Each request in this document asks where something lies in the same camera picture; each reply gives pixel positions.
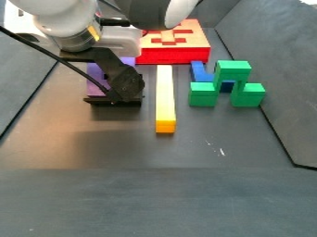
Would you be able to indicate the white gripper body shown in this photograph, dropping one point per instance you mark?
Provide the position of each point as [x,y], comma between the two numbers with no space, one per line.
[122,41]

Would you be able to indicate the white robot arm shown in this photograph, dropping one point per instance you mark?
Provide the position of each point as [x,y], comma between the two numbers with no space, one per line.
[77,25]

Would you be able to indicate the red puzzle board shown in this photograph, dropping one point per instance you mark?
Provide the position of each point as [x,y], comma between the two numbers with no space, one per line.
[177,46]

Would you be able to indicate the blue U-shaped block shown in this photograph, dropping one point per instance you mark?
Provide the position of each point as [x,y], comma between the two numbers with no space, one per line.
[201,76]

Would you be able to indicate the yellow long bar block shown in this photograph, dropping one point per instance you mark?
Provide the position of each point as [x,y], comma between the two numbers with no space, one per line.
[165,100]

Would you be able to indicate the green stepped block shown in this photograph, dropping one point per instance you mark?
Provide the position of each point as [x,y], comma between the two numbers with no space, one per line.
[247,93]

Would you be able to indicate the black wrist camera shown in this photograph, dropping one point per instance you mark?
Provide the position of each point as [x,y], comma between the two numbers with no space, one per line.
[125,79]

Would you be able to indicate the black fixture bracket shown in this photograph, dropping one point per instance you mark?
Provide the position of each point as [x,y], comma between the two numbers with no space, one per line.
[104,101]

